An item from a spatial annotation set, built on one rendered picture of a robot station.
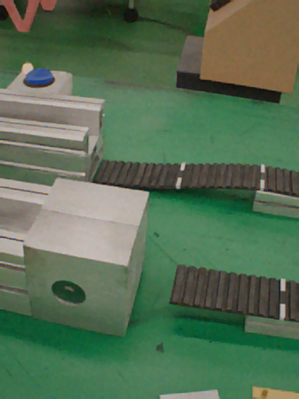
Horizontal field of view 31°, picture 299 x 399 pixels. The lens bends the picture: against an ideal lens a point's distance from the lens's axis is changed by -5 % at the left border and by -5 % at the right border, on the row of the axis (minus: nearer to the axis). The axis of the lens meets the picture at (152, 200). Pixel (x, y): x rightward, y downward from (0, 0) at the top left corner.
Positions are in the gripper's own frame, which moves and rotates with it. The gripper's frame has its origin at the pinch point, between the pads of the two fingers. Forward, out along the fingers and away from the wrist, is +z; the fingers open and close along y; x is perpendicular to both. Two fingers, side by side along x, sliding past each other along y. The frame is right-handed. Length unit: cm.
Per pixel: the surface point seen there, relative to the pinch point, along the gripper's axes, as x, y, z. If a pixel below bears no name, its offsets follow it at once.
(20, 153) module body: 4.3, 17.9, 11.0
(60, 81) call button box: 3.2, -0.7, 10.3
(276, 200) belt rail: 34.5, 15.0, 14.3
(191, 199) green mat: 24.4, 14.5, 16.4
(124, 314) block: 20.8, 36.9, 13.1
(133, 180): 17.1, 13.5, 15.7
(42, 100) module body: 4.3, 10.1, 7.8
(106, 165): 13.1, 10.7, 15.9
